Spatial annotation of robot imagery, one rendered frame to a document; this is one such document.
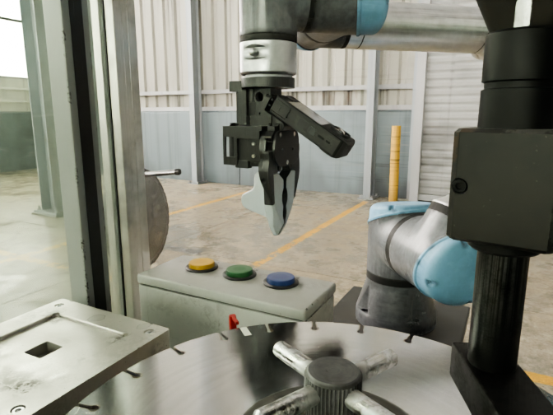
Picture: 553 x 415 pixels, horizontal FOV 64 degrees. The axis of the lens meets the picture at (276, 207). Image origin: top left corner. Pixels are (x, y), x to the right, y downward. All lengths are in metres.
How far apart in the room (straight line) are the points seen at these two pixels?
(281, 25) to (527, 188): 0.44
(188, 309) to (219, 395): 0.35
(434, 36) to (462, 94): 5.30
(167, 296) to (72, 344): 0.19
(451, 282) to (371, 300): 0.21
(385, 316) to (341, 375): 0.60
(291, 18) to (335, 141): 0.16
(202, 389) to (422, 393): 0.15
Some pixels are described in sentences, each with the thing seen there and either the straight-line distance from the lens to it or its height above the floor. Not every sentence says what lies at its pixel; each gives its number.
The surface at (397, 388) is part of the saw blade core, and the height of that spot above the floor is 0.95.
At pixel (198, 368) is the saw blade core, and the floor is 0.95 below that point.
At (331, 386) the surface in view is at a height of 1.00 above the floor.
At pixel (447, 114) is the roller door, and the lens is 6.13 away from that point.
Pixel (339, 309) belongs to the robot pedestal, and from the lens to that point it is 0.94.
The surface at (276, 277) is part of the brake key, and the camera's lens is 0.64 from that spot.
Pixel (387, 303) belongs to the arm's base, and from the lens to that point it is 0.84.
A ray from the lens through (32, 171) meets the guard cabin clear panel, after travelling 0.64.
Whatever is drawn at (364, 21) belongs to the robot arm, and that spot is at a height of 1.25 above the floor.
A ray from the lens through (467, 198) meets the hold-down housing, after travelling 0.21.
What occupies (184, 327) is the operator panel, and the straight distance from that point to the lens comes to 0.68.
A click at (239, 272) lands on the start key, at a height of 0.91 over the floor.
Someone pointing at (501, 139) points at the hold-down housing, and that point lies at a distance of 0.21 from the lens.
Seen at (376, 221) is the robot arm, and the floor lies 0.95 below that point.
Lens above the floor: 1.13
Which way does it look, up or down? 12 degrees down
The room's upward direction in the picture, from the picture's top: straight up
